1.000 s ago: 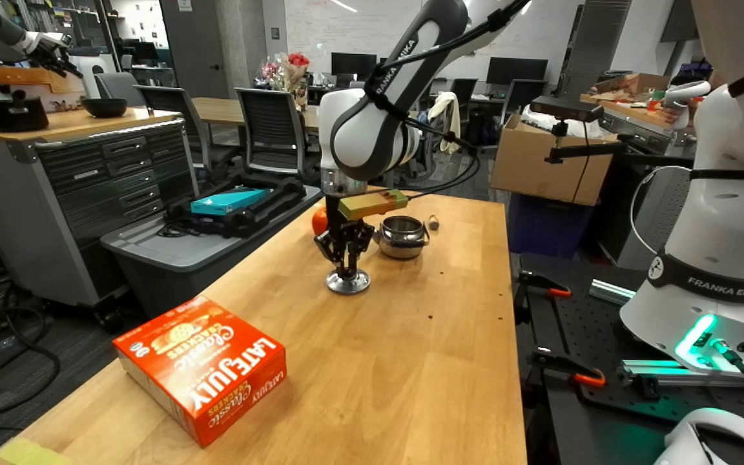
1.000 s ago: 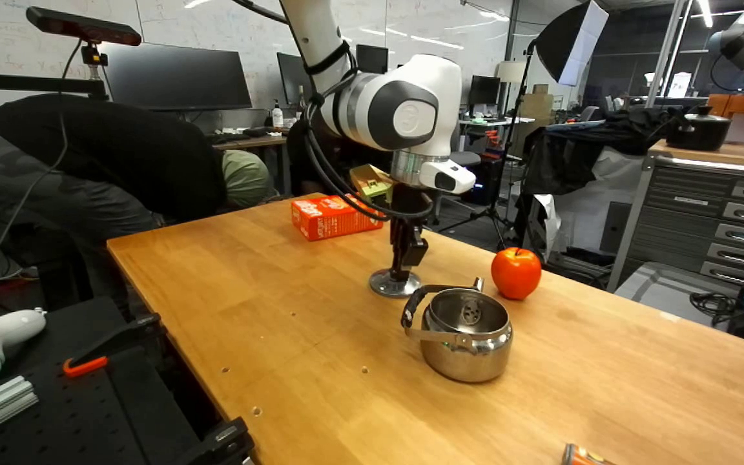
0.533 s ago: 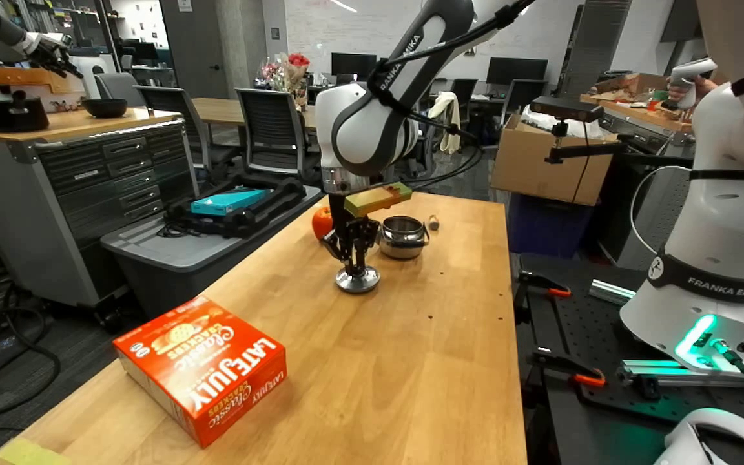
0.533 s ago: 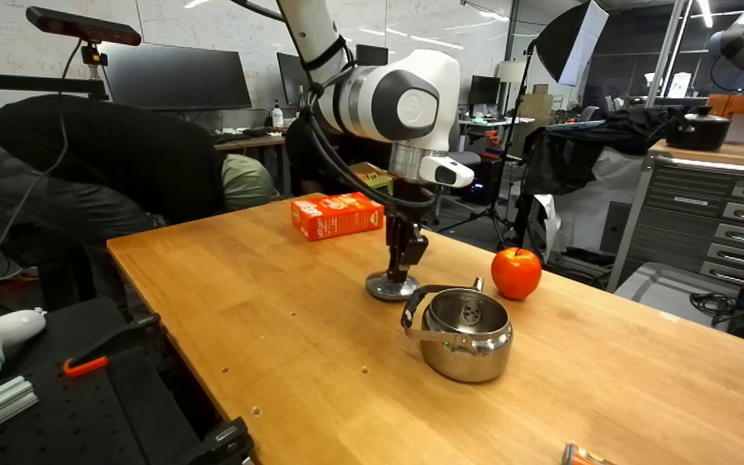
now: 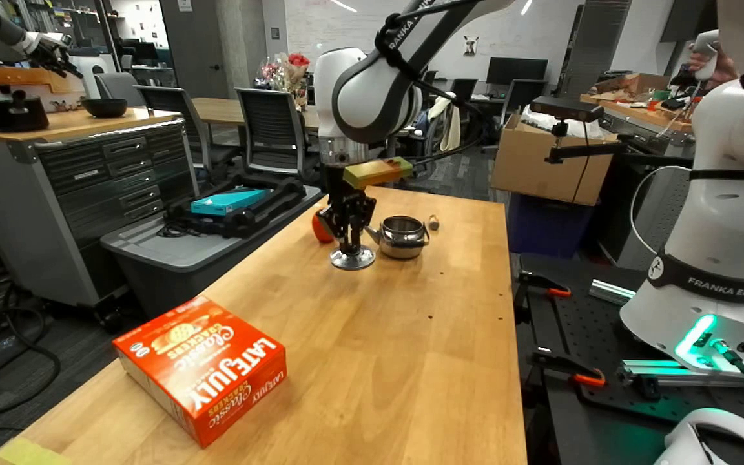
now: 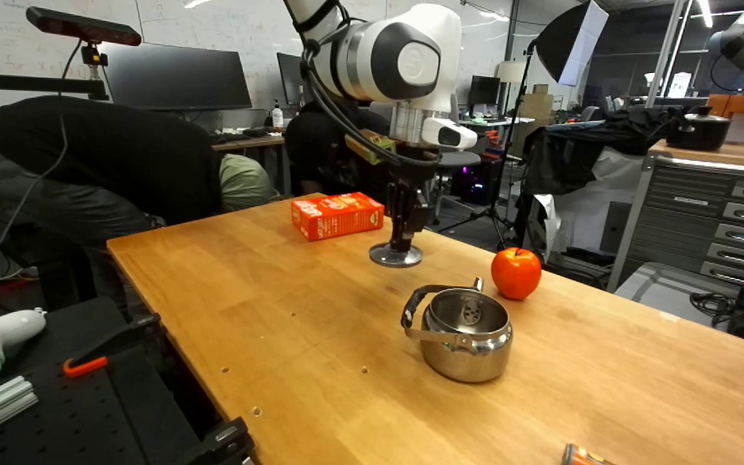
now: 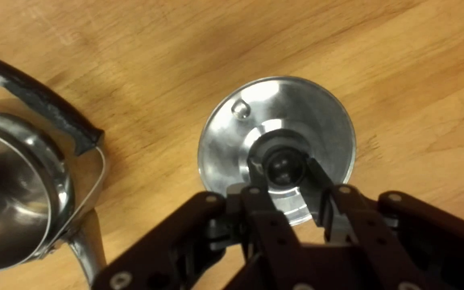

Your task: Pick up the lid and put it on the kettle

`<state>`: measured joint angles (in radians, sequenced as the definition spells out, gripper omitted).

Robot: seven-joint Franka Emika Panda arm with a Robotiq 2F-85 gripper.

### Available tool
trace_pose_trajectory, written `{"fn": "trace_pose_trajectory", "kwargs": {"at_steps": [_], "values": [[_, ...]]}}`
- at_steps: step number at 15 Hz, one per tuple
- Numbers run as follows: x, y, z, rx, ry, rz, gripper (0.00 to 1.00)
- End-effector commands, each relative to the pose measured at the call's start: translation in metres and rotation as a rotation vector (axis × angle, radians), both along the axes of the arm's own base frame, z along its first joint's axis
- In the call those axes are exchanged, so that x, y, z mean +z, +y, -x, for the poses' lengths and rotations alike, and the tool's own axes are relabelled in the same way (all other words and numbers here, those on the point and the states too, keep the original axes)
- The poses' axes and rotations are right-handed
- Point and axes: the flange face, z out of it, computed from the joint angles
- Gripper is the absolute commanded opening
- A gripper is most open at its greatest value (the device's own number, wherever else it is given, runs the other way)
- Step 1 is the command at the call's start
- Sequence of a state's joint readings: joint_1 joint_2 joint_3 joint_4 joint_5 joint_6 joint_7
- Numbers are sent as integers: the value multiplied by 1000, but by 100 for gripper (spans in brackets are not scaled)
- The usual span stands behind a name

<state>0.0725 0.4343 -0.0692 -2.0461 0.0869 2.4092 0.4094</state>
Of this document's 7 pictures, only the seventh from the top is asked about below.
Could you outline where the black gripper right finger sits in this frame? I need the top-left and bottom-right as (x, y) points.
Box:
(300, 156), (464, 290)

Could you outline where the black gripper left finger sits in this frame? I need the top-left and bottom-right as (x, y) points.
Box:
(92, 145), (309, 290)

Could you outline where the stainless steel kettle lid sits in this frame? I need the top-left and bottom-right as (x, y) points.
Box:
(197, 74), (358, 227)

